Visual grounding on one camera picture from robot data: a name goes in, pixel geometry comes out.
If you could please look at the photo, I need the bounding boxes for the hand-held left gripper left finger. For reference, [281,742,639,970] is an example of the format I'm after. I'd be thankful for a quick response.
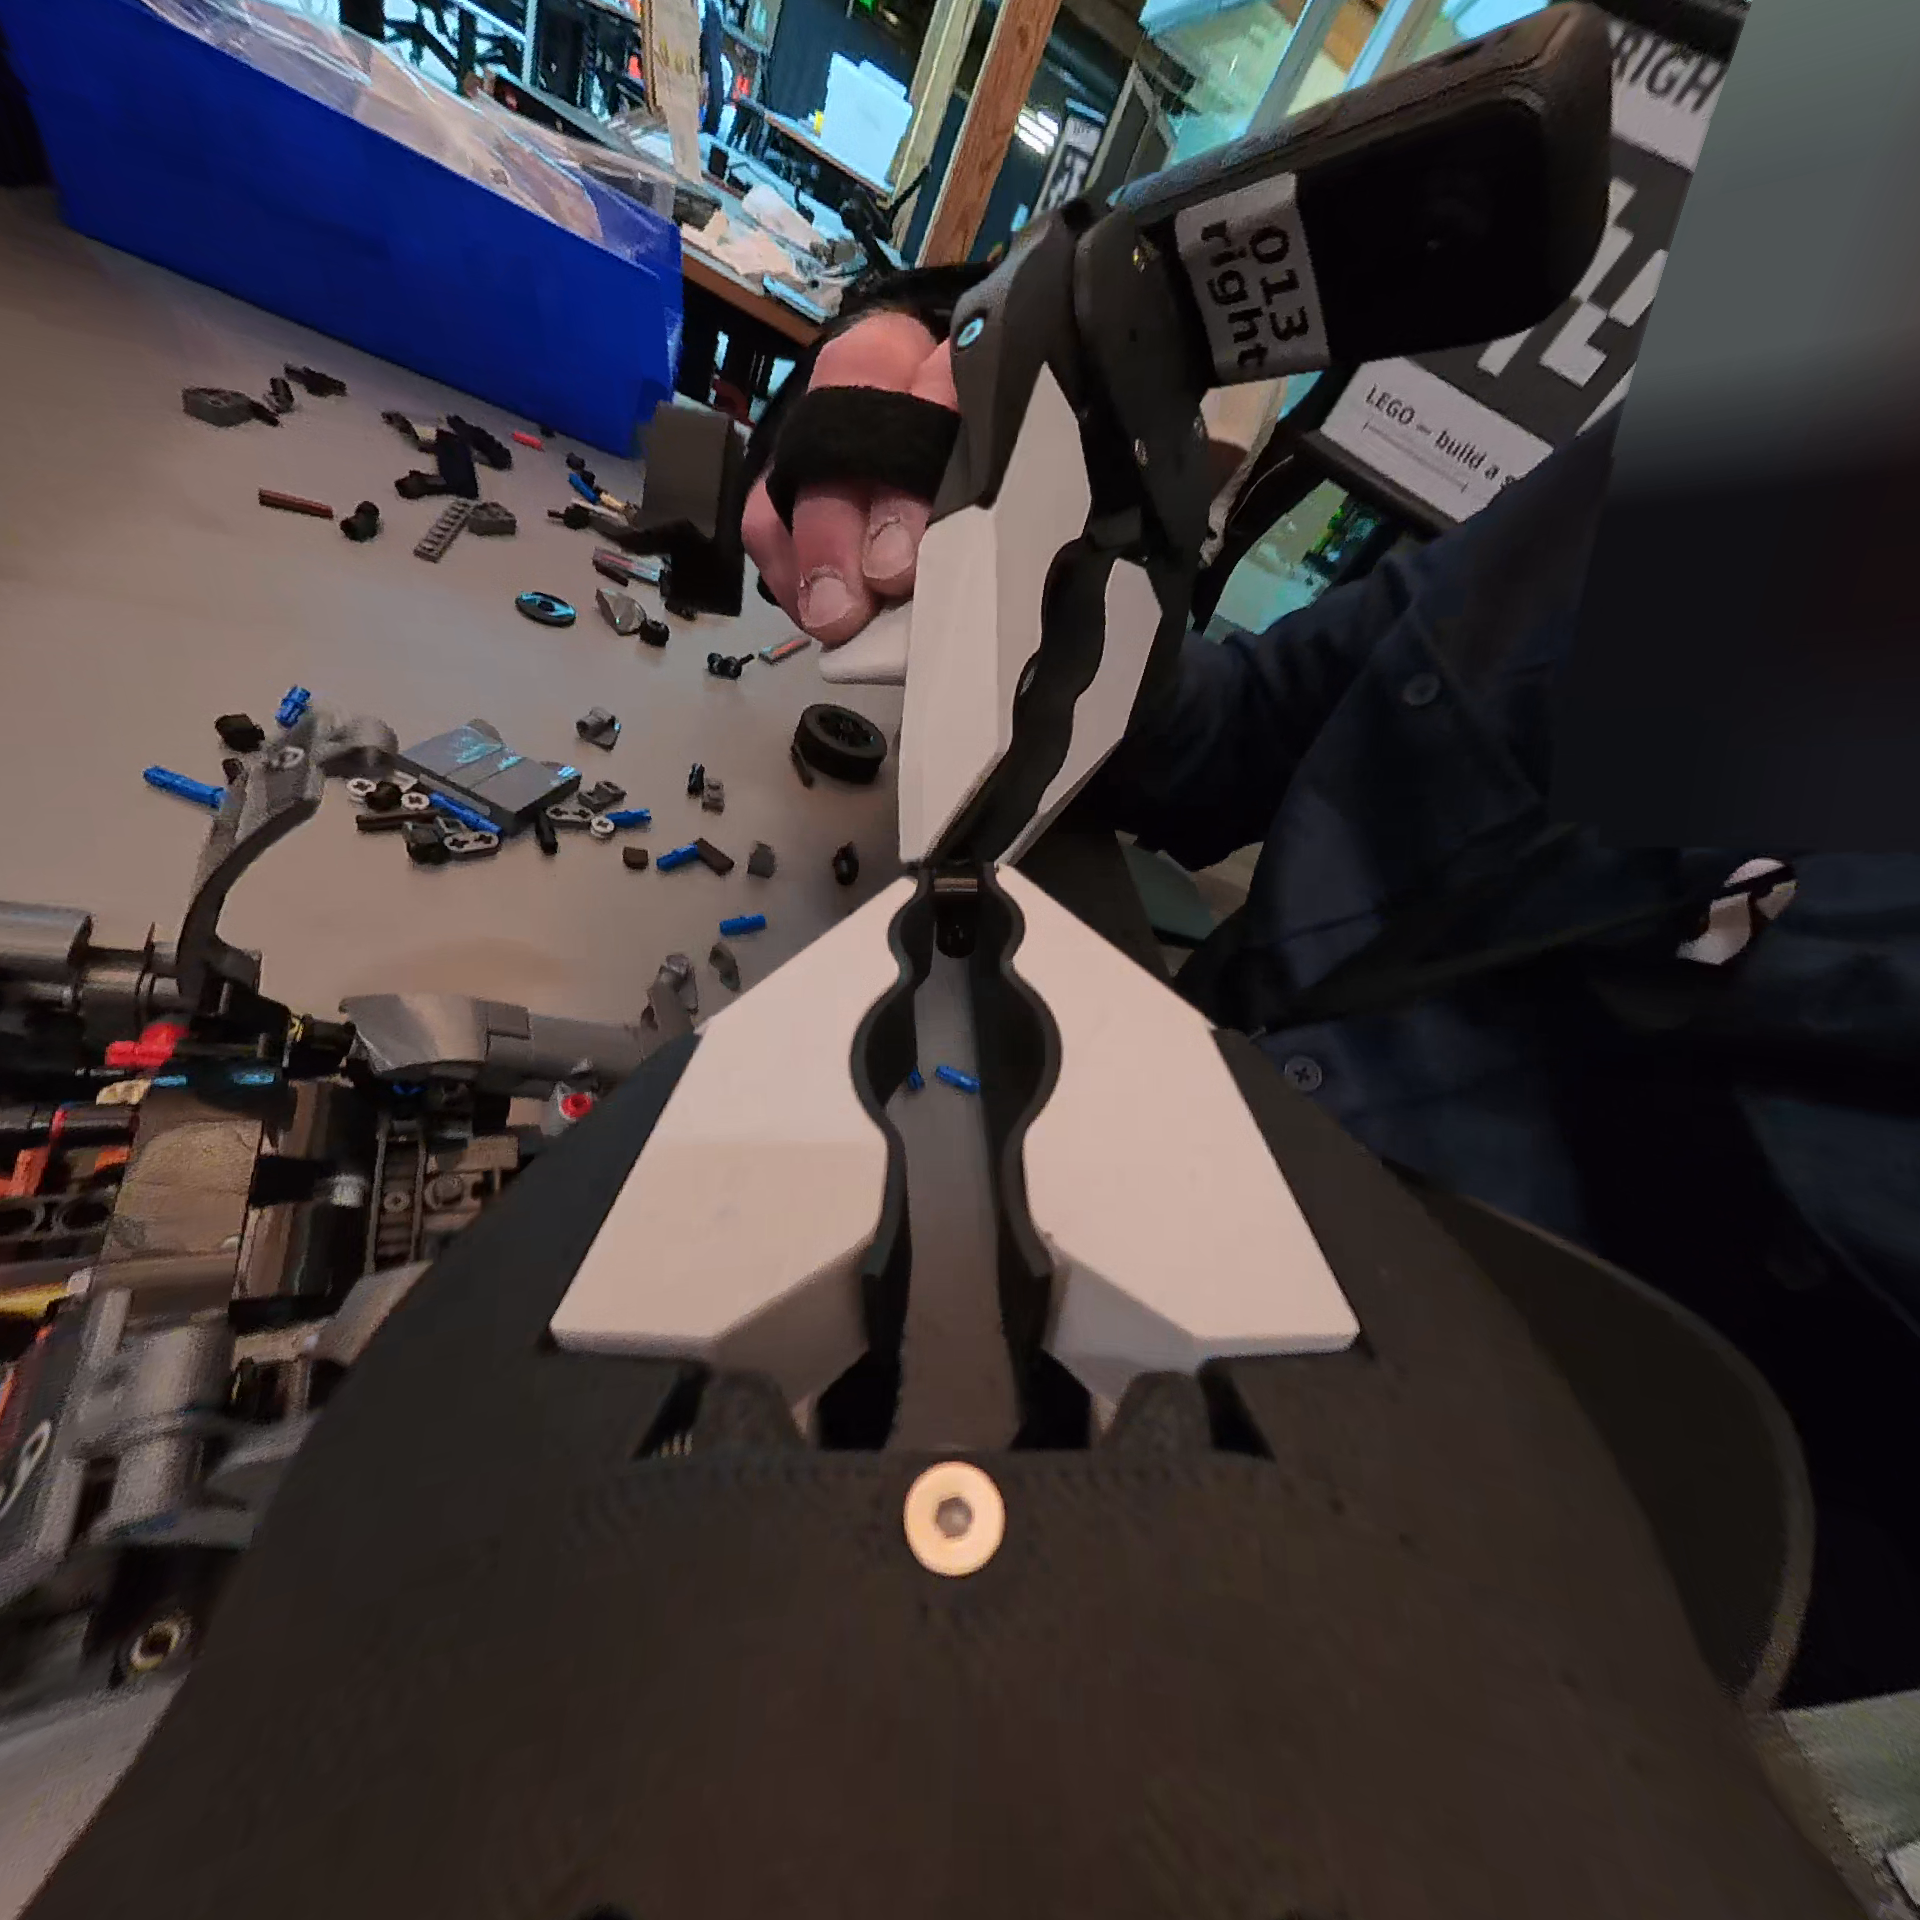
[547,875,924,1436]

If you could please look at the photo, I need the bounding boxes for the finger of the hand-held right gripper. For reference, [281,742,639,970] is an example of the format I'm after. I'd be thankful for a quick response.
[895,366,1120,872]
[991,547,1198,872]

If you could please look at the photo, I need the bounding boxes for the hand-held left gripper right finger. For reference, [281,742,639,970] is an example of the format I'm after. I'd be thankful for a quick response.
[989,868,1362,1439]

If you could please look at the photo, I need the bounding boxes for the grey lego car model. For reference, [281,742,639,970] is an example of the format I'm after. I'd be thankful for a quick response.
[0,705,708,1703]

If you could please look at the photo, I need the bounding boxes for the person's right forearm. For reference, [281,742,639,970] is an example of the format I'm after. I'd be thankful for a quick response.
[1120,601,1488,887]

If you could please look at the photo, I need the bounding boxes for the black lego wheel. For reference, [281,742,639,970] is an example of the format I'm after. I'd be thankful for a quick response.
[790,702,890,788]

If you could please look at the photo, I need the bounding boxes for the pile of loose lego pieces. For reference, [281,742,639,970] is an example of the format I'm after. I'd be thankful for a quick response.
[142,357,904,891]

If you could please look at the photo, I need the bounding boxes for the person's right hand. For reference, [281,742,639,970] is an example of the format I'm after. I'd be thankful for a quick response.
[742,307,966,653]

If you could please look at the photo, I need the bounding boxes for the black white sign board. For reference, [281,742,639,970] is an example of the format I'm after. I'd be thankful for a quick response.
[1319,0,1750,526]

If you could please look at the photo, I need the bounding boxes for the black chair armrest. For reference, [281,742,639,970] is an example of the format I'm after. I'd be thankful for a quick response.
[1411,1168,1821,1718]

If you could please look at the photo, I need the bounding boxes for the white black badge clip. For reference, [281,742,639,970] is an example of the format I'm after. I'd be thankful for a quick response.
[1682,857,1797,964]

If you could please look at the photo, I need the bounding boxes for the crumpled clear plastic bags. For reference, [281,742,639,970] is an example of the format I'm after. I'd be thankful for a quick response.
[152,0,692,212]

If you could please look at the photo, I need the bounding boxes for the blue plastic bin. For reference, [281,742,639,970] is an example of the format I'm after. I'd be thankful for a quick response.
[0,0,683,459]

